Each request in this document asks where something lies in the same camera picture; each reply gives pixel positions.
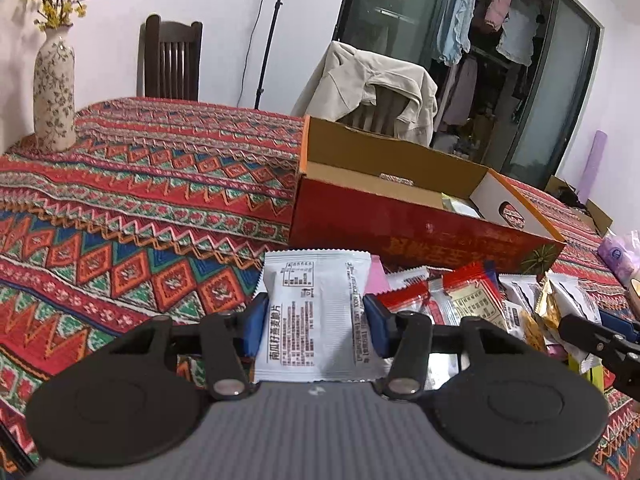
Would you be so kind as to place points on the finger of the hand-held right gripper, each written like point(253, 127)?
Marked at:
point(625, 327)
point(585, 332)

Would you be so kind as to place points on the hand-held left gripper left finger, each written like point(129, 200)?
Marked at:
point(252, 327)

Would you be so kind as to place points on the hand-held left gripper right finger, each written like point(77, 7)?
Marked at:
point(377, 327)

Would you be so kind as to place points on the white crisp snack packet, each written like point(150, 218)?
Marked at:
point(310, 310)

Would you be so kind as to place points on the pile of snack packets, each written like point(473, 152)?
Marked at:
point(470, 295)

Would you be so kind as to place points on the red cardboard box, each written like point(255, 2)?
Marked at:
point(400, 230)

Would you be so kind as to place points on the beige bowl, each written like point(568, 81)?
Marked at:
point(635, 292)

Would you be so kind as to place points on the purple tissue pack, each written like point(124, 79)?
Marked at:
point(620, 257)

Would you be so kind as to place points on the brown cardboard box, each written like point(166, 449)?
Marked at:
point(597, 215)

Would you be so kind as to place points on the purple yoga mat roll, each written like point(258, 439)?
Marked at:
point(592, 165)

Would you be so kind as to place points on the brown wooden chair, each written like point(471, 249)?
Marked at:
point(382, 110)

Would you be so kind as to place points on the beige jacket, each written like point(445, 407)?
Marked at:
point(350, 85)

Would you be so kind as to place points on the hanging lilac garment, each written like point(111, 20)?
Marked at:
point(462, 90)

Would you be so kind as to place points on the dark wooden chair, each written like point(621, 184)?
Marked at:
point(170, 60)

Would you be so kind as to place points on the black studio light stand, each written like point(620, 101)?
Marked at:
point(266, 45)

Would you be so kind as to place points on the hanging white garment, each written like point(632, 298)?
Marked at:
point(520, 35)

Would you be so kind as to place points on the floral ceramic vase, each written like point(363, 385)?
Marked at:
point(54, 95)

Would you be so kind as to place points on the hanging light blue shirt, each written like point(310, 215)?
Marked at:
point(455, 25)

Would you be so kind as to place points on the sliding glass door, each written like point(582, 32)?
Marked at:
point(395, 10)

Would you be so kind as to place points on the hanging pink garment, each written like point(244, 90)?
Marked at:
point(497, 7)

